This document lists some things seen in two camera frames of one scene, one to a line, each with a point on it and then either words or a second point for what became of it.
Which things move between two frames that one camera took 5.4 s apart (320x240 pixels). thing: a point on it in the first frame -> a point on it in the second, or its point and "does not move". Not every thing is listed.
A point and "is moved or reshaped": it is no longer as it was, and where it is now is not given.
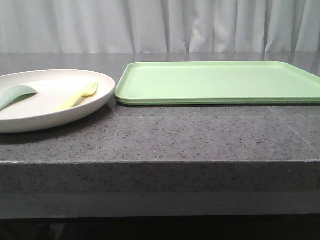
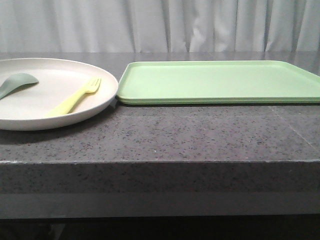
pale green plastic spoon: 11,95 -> 15,81
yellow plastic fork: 91,90 is moved or reshaped
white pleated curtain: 28,26 does not move
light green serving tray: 232,82 does not move
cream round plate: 35,112 is moved or reshaped
